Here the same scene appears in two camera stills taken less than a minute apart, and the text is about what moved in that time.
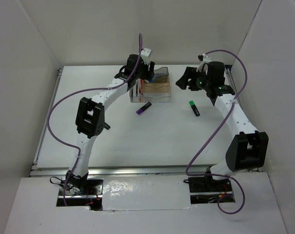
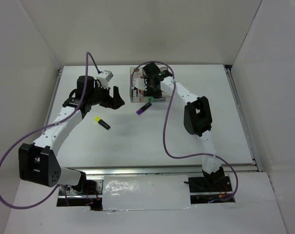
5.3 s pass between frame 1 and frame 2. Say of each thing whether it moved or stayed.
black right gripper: moved
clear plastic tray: stayed
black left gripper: moved
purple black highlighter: stayed
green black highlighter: moved
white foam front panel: stayed
